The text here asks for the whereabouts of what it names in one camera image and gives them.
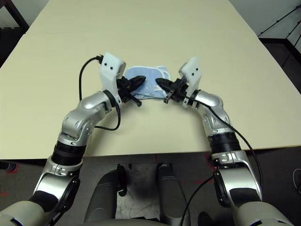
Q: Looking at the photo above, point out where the grey robot leg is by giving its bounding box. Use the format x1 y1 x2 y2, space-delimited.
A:
156 162 191 226
84 164 129 223

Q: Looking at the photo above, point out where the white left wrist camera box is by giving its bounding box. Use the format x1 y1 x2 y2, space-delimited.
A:
100 52 127 104

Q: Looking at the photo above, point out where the red floor tape cross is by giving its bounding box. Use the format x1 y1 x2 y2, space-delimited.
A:
185 155 217 185

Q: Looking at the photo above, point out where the black framed side table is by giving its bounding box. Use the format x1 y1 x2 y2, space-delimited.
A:
0 0 30 30

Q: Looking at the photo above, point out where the light blue towel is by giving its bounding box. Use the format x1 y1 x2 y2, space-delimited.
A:
124 65 171 101

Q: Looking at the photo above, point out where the grey robot left leg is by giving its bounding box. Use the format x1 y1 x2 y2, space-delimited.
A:
84 164 129 223

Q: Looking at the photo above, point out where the red floor tape mark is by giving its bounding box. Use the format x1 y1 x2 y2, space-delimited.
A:
6 164 21 174

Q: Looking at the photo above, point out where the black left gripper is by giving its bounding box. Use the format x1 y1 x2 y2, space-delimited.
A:
116 75 147 107

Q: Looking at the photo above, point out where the grey robot right leg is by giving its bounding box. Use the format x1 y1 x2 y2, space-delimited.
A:
156 162 191 226

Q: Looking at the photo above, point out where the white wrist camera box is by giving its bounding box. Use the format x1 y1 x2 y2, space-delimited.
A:
100 52 127 104
178 56 203 108

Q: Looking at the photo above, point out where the grey floor cable loop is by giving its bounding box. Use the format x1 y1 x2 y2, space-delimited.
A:
293 168 301 188

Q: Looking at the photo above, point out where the black left wrist camera cable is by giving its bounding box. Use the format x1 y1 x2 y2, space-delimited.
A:
79 55 122 131

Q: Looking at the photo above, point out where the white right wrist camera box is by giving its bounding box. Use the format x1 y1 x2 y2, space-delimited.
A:
178 56 203 108

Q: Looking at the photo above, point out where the black table base foot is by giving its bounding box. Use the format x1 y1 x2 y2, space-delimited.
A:
0 161 17 172

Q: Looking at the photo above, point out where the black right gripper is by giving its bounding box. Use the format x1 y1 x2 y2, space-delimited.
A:
155 78 189 105

